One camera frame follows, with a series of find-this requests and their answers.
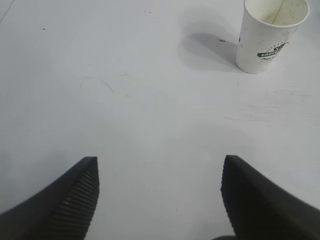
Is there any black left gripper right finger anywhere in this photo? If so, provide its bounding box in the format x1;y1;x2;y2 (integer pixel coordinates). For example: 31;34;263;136
219;154;320;240

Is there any white paper coffee cup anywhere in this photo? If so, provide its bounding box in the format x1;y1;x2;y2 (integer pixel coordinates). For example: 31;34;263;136
235;0;311;75

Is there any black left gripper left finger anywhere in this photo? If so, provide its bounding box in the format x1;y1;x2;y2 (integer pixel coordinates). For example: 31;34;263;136
0;156;101;240

